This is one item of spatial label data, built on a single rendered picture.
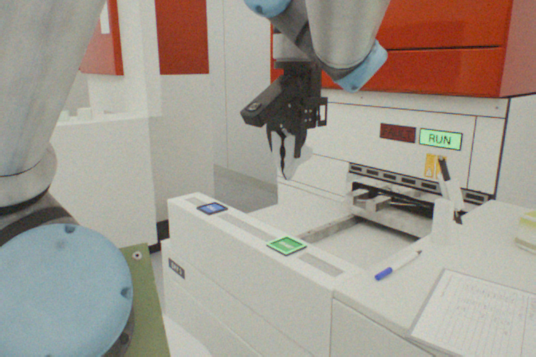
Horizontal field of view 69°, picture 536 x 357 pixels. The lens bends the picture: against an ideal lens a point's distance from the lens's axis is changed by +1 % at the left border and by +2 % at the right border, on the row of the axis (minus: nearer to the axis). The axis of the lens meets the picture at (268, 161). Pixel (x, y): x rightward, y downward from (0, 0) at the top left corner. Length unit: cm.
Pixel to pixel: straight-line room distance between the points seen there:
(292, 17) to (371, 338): 46
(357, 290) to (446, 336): 14
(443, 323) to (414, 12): 80
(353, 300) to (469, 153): 64
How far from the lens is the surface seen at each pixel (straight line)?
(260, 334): 85
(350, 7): 31
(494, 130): 112
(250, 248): 77
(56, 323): 38
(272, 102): 63
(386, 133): 125
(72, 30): 30
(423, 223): 115
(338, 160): 138
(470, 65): 108
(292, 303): 73
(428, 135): 118
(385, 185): 127
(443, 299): 66
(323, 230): 112
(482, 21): 108
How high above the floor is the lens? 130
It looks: 14 degrees down
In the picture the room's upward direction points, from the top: straight up
